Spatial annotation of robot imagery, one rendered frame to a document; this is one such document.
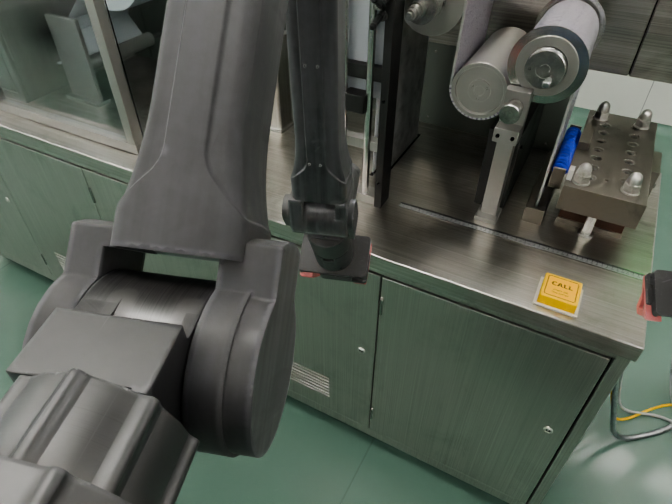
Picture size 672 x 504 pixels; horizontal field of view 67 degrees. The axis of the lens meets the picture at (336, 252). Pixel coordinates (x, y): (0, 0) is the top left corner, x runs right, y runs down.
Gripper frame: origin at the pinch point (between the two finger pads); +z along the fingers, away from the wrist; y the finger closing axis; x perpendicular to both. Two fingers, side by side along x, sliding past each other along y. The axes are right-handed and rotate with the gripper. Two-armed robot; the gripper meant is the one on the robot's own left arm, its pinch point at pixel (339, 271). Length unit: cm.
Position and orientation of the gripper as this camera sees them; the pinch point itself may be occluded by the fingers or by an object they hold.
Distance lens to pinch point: 83.9
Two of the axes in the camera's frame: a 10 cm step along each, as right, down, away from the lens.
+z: 0.9, 3.3, 9.4
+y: -9.8, -1.2, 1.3
